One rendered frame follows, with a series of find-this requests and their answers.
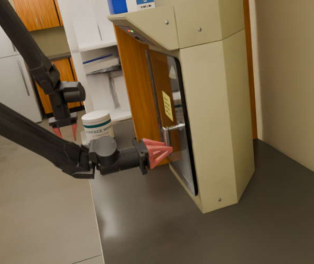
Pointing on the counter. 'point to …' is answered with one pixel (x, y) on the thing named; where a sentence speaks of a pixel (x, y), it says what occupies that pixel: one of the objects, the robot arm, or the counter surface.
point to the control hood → (152, 25)
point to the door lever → (169, 133)
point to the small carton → (139, 4)
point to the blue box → (117, 7)
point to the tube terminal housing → (215, 97)
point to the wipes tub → (97, 125)
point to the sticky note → (167, 105)
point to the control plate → (134, 34)
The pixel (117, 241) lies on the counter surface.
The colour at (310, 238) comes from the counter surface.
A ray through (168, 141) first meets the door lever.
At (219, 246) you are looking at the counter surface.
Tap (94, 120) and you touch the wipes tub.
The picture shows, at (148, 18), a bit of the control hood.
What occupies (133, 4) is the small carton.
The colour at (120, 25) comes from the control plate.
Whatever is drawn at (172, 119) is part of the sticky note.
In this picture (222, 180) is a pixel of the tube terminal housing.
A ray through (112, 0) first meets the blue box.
